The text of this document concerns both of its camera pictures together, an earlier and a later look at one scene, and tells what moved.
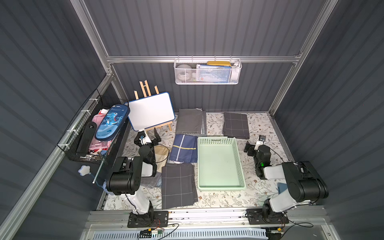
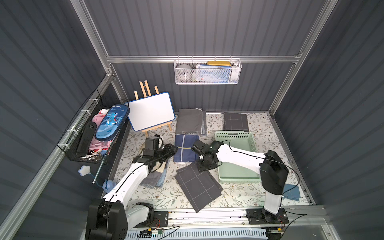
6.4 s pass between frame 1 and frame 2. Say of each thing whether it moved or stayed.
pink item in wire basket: stayed
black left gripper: moved
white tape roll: stayed
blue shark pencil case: stayed
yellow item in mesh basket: stayed
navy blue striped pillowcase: stayed
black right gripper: moved
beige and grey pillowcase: stayed
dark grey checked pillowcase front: moved
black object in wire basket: stayed
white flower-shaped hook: stayed
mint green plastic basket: moved
